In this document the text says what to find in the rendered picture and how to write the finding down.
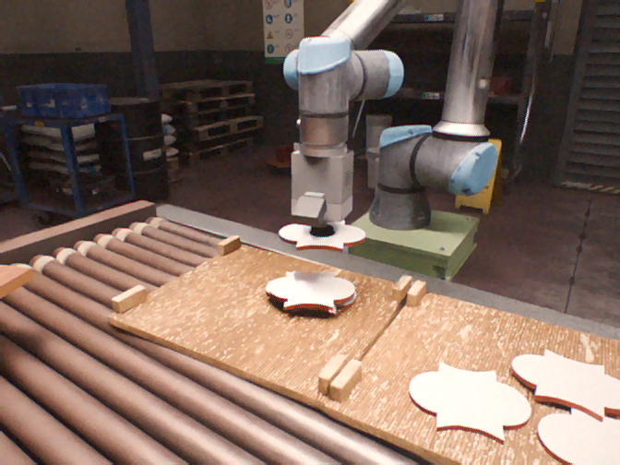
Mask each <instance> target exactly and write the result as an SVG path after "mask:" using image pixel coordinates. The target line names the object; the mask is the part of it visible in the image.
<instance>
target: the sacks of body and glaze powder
mask: <svg viewBox="0 0 620 465"><path fill-rule="evenodd" d="M172 120H173V119H172V117H170V116H168V115H166V114H163V115H162V127H163V131H164V137H165V144H166V153H167V162H168V170H169V172H172V171H175V170H179V163H178V157H175V156H173V155H175V154H177V153H178V152H179V151H178V150H177V149H176V148H174V147H170V146H167V145H170V144H172V143H173V142H174V141H175V140H176V137H174V136H172V133H173V132H174V131H175V128H174V127H172V126H171V125H167V124H168V123H170V122H171V121H172ZM20 129H21V131H23V132H25V133H27V134H29V135H26V136H24V137H23V138H22V139H21V142H22V143H24V144H27V145H31V146H35V148H33V149H30V150H29V151H28V152H27V156H29V157H32V158H34V159H37V160H34V161H33V162H32V163H30V164H29V168H30V169H32V170H30V171H31V174H32V179H33V183H34V184H36V185H40V184H45V183H49V182H50V181H49V180H52V179H54V178H58V177H61V176H65V175H68V169H67V165H66V156H65V151H64V146H63V141H62V137H61V132H60V128H51V127H41V126H30V125H24V126H22V127H21V128H20ZM72 133H73V138H74V142H75V148H76V154H77V162H78V168H79V171H80V172H83V173H96V174H102V173H101V170H100V168H101V163H100V157H99V152H98V145H97V139H96V138H95V135H96V134H95V128H94V124H91V125H81V126H75V127H72Z"/></svg>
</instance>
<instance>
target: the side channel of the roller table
mask: <svg viewBox="0 0 620 465"><path fill-rule="evenodd" d="M148 218H156V219H157V218H158V216H157V208H156V204H155V203H152V202H148V201H145V200H139V201H136V202H133V203H130V204H126V205H123V206H121V207H117V208H114V209H108V210H105V211H103V212H99V213H96V215H93V216H89V217H86V218H83V219H79V220H76V221H70V222H68V223H65V224H62V225H58V226H55V227H53V228H49V229H46V230H43V231H39V232H35V233H31V234H27V235H24V236H20V237H18V238H15V239H11V240H8V241H5V242H2V243H0V265H7V266H9V265H11V264H13V263H20V264H25V265H28V266H29V265H30V261H31V260H32V259H33V258H34V257H35V256H38V255H43V256H52V255H53V252H54V251H55V250H56V249H58V248H60V247H63V248H66V249H67V248H70V249H73V247H74V245H75V243H77V242H79V241H85V242H93V240H94V238H95V237H96V236H97V235H99V234H104V235H112V233H113V231H114V230H116V229H119V228H120V229H128V228H129V226H130V225H131V224H132V223H135V222H137V223H145V221H146V220H147V219H148Z"/></svg>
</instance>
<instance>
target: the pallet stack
mask: <svg viewBox="0 0 620 465"><path fill-rule="evenodd" d="M233 85H234V86H241V87H242V92H237V93H233ZM159 88H160V92H162V95H160V96H161V112H162V114H166V115H168V116H170V117H172V119H173V120H172V121H171V122H170V123H168V124H167V125H171V126H172V127H174V128H175V131H174V132H173V133H172V136H174V137H176V140H175V141H174V142H173V143H172V144H170V145H167V146H170V147H174V148H176V149H177V150H178V151H179V152H178V153H177V154H175V155H173V156H175V157H178V161H180V160H184V159H186V161H187V164H186V165H194V164H198V163H201V162H204V161H211V160H215V159H218V158H221V157H225V156H228V155H232V154H234V153H237V152H241V151H244V150H247V149H251V148H252V147H253V140H252V137H251V130H252V129H256V128H259V127H263V120H262V119H263V118H262V117H263V116H253V115H252V105H255V100H254V98H255V94H249V93H253V86H252V81H245V80H244V81H241V80H218V79H214V80H213V79H200V80H192V81H183V82H174V83H167V84H159ZM190 88H191V89H190ZM211 89H215V90H216V91H212V92H208V91H211ZM237 98H243V103H244V104H236V103H237V102H236V101H237ZM236 109H241V114H237V113H233V112H234V110H236ZM250 120H251V125H248V124H239V123H241V122H245V121H250ZM236 133H240V136H239V135H238V136H235V135H233V134H236ZM242 141H243V143H242V147H241V148H238V149H236V150H232V151H229V147H230V146H233V145H235V143H238V142H242ZM212 151H216V155H215V156H211V157H207V158H205V159H201V160H200V159H199V156H198V155H201V154H205V153H209V152H212Z"/></svg>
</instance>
